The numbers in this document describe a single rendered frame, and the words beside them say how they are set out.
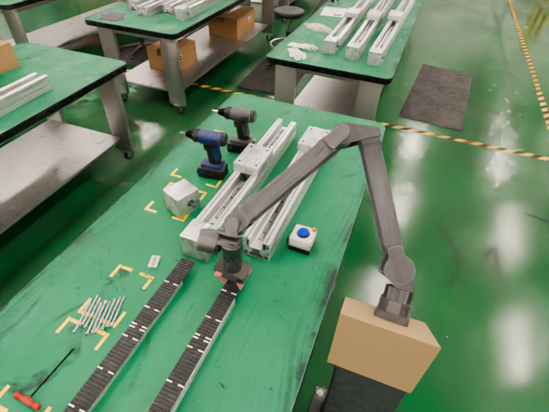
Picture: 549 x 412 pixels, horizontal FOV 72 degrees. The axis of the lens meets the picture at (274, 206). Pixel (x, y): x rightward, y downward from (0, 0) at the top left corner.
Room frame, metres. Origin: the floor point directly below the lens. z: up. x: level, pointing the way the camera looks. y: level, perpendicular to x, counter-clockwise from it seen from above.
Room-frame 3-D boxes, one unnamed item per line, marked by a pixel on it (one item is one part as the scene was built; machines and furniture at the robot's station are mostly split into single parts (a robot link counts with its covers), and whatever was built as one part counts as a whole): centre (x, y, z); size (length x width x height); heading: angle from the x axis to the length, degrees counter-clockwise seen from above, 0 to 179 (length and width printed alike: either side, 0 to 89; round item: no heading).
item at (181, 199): (1.08, 0.35, 0.83); 0.11 x 0.10 x 0.10; 49
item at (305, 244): (0.92, -0.10, 0.81); 0.10 x 0.08 x 0.06; 70
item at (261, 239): (1.23, -0.08, 0.82); 0.80 x 0.10 x 0.09; 160
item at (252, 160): (1.29, 0.10, 0.87); 0.16 x 0.11 x 0.07; 160
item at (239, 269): (0.71, 0.12, 0.92); 0.10 x 0.07 x 0.07; 69
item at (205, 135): (1.32, 0.30, 0.89); 0.20 x 0.08 x 0.22; 78
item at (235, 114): (1.52, 0.20, 0.89); 0.20 x 0.08 x 0.22; 78
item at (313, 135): (1.46, -0.17, 0.87); 0.16 x 0.11 x 0.07; 160
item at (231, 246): (0.71, 0.12, 0.98); 0.07 x 0.06 x 0.07; 77
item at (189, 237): (0.87, 0.24, 0.83); 0.12 x 0.09 x 0.10; 70
